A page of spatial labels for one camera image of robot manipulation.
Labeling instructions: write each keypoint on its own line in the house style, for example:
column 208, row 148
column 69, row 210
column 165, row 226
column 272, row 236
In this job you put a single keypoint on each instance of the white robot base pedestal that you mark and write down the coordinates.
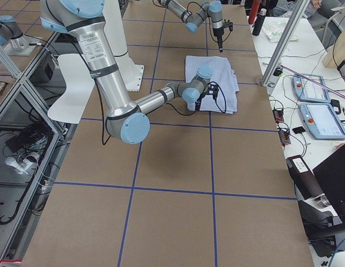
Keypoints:
column 131, row 73

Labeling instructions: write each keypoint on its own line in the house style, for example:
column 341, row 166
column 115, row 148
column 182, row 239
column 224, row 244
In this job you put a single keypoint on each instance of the teach pendant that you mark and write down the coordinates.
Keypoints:
column 321, row 121
column 308, row 91

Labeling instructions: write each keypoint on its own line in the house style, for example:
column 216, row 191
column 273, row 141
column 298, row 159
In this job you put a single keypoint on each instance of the black box device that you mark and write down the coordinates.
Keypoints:
column 303, row 177

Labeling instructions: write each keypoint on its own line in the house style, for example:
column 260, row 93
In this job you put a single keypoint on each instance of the black water bottle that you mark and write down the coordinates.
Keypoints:
column 259, row 22

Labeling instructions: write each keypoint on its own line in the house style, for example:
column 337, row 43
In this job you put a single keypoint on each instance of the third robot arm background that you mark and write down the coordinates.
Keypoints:
column 13, row 40

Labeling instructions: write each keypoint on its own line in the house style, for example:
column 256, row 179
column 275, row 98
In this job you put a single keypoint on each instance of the black laptop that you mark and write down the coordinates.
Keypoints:
column 330, row 174

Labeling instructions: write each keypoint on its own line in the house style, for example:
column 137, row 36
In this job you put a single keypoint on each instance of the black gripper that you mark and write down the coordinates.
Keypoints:
column 201, row 97
column 217, row 33

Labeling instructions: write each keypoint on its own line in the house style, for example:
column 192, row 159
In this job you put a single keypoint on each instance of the upper teach pendant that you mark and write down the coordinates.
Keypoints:
column 308, row 91

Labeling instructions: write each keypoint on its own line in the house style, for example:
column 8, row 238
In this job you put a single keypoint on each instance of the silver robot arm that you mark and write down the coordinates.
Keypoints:
column 125, row 119
column 195, row 14

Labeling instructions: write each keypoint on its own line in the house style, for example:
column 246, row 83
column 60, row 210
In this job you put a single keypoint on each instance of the red bottle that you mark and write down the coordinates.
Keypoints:
column 254, row 10

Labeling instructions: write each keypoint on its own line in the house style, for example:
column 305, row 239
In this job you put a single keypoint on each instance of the aluminium frame post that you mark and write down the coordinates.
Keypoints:
column 290, row 27

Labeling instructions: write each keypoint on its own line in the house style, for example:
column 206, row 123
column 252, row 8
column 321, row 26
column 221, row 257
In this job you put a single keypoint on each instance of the lower teach pendant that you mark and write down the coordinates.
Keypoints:
column 321, row 121

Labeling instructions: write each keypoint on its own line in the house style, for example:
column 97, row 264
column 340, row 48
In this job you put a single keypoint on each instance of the light blue striped shirt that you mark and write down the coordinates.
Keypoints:
column 223, row 76

